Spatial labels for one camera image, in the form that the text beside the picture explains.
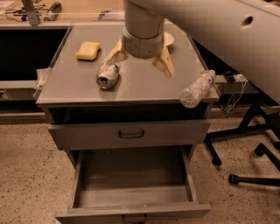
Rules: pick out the grey metal drawer cabinet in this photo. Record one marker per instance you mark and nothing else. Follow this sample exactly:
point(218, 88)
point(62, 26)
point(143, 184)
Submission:
point(141, 94)

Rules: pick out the white bowl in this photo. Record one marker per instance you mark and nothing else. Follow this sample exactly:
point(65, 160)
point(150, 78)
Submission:
point(168, 39)

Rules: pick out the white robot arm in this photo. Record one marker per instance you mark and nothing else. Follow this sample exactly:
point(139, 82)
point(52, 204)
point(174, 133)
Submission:
point(243, 33)

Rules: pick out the yellow sponge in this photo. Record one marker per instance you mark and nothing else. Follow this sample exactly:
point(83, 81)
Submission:
point(88, 51)

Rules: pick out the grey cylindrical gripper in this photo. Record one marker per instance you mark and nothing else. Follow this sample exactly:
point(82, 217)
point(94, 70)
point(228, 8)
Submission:
point(143, 46)

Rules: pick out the black middle drawer handle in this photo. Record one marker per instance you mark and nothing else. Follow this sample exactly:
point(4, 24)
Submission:
point(134, 219)

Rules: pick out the green white 7up can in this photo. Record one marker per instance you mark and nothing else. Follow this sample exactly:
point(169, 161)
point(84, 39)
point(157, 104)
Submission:
point(107, 75)

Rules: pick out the black drawer handle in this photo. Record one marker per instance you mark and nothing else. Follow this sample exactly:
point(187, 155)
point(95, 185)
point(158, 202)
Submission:
point(134, 219)
point(137, 134)

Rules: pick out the black upper drawer handle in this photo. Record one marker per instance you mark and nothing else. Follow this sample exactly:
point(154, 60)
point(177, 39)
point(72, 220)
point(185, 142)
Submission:
point(137, 134)

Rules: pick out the open grey middle drawer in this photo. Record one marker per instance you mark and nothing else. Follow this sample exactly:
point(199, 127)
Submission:
point(111, 183)

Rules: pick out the clear plastic water bottle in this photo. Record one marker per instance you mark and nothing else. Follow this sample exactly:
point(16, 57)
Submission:
point(191, 95)

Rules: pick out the closed grey upper drawer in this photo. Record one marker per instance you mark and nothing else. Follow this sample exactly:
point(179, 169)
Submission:
point(113, 135)

